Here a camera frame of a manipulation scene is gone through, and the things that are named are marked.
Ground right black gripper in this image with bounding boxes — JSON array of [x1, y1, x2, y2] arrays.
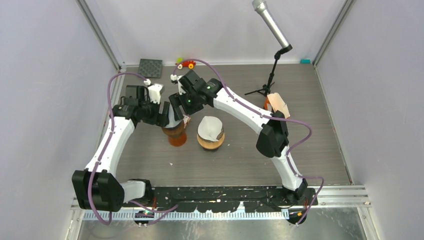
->
[[168, 89, 204, 122]]

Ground dark wooden dripper ring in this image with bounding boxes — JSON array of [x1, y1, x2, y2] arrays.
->
[[161, 123, 188, 137]]

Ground amber glass carafe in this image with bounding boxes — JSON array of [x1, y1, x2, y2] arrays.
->
[[168, 132, 187, 147]]

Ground white paper coffee filter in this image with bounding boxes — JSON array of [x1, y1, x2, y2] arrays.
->
[[197, 116, 223, 142]]

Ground light wooden dripper ring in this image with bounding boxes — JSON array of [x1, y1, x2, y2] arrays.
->
[[196, 132, 226, 152]]

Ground clear smoky glass dripper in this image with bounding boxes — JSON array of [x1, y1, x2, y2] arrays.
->
[[216, 127, 225, 142]]

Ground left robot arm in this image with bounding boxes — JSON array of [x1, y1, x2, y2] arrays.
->
[[71, 83, 170, 212]]

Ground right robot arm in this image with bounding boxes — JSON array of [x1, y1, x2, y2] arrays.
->
[[169, 70, 308, 205]]

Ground orange coffee filter box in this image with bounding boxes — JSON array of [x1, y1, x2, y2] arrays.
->
[[263, 92, 291, 119]]

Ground playing card box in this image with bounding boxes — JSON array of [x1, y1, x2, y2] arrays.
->
[[183, 115, 191, 129]]

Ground colourful toy train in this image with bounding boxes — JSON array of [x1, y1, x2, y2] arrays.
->
[[175, 57, 196, 70]]

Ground dark grey building plate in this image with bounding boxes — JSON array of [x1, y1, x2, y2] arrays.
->
[[138, 58, 163, 79]]

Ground black microphone tripod stand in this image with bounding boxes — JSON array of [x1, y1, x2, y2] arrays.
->
[[244, 48, 287, 97]]

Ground silver microphone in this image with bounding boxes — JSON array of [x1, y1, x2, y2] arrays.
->
[[252, 0, 293, 54]]

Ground teal block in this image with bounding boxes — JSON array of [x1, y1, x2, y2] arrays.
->
[[300, 58, 311, 64]]

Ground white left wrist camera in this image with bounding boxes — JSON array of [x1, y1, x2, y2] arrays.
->
[[143, 78, 165, 105]]

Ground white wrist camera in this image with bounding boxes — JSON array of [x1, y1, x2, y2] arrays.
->
[[143, 78, 165, 105], [170, 74, 187, 95]]

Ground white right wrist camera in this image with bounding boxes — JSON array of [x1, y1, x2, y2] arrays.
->
[[170, 74, 187, 95]]

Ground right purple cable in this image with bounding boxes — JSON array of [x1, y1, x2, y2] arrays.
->
[[172, 58, 326, 226]]

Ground purple cable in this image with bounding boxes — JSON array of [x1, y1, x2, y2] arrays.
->
[[86, 72, 180, 227], [172, 58, 326, 226]]

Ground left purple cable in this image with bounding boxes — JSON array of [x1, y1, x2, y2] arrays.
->
[[86, 72, 180, 227]]

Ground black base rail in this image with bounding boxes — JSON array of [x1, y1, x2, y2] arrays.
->
[[123, 186, 318, 225]]

